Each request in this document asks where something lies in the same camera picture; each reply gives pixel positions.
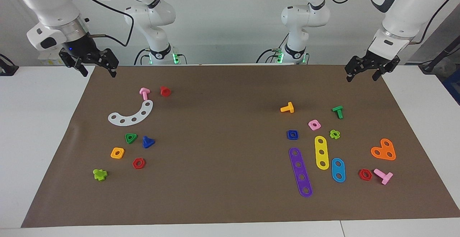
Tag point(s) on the red plastic screw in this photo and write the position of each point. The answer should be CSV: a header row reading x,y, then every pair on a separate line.
x,y
165,92

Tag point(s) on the blue square nut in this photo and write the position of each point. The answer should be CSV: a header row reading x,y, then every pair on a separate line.
x,y
289,136

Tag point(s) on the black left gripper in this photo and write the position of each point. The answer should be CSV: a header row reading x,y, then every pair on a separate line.
x,y
373,64

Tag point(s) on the orange square nut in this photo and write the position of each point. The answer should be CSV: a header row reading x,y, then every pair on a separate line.
x,y
122,155

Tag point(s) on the green plastic screw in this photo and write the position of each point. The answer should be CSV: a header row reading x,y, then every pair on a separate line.
x,y
338,111

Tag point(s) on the green triangle nut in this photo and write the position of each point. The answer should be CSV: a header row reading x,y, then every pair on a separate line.
x,y
127,139

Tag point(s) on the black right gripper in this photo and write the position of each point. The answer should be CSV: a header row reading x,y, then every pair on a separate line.
x,y
81,50

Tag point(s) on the lime green cross screw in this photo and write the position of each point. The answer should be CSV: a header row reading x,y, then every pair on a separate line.
x,y
99,175

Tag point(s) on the blue triangle screw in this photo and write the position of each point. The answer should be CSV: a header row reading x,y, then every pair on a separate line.
x,y
146,143

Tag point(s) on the lime green flower nut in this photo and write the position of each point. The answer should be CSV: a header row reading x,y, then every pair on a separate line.
x,y
337,136

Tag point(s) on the orange plastic screw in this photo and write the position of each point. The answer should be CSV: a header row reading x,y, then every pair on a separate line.
x,y
288,108

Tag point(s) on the red hexagon nut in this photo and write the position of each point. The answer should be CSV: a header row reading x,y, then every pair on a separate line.
x,y
134,163
360,176

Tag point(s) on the blue two-hole bar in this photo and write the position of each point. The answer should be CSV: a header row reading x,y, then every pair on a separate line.
x,y
338,170

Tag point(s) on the white curved five-hole plate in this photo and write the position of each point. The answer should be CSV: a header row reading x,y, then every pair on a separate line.
x,y
128,121

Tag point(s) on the brown table mat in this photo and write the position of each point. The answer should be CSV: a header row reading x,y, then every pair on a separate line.
x,y
222,179

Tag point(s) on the pink square nut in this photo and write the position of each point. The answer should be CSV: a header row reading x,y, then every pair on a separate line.
x,y
318,126

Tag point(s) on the orange three-hole angle plate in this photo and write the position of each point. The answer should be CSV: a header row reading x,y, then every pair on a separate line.
x,y
383,150

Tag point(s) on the yellow three-hole bar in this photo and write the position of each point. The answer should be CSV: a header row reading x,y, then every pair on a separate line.
x,y
321,146

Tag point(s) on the black stand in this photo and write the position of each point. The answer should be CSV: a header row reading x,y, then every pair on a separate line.
x,y
436,59

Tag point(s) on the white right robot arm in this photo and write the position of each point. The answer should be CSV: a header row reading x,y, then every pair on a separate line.
x,y
54,3

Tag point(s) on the blue crate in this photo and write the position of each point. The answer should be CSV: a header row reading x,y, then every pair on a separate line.
x,y
453,86

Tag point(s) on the pink plastic screw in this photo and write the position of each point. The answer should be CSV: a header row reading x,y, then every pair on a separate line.
x,y
385,177
144,93

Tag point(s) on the purple four-hole bar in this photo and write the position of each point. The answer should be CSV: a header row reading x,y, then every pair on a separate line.
x,y
300,171

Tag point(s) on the black table clamp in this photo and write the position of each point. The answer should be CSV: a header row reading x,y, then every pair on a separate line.
x,y
9,69

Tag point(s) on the white box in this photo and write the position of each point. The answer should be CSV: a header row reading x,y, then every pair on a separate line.
x,y
48,61

